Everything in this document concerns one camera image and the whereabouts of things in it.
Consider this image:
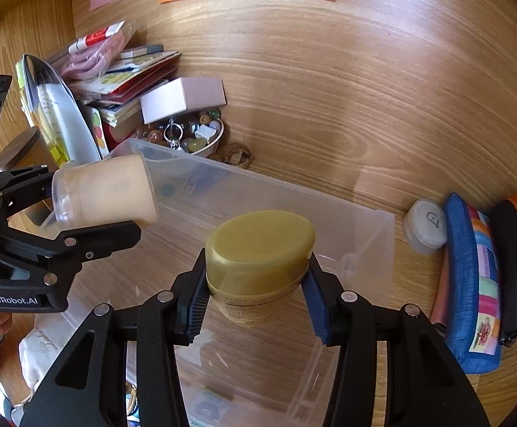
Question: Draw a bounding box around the white drawstring pouch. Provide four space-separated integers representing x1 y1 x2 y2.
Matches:
18 313 76 401

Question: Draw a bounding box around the clear tub of cream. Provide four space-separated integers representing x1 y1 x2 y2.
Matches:
51 153 158 230

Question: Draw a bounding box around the yellow lotion bottle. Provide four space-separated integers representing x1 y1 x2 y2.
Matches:
206 210 315 327

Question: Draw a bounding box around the white paper folder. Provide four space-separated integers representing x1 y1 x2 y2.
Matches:
16 54 101 166

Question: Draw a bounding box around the blue striped pencil case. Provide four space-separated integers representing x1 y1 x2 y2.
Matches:
444 193 501 374

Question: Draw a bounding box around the stack of books and stickers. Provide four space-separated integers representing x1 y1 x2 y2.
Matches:
63 50 180 158

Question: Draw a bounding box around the clear plastic storage bin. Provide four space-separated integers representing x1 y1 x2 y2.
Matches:
39 137 396 427

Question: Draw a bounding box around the white bowl of trinkets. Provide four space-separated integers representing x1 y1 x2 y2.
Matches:
134 108 225 157

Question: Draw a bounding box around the small white card box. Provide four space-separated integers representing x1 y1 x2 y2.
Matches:
140 77 227 125

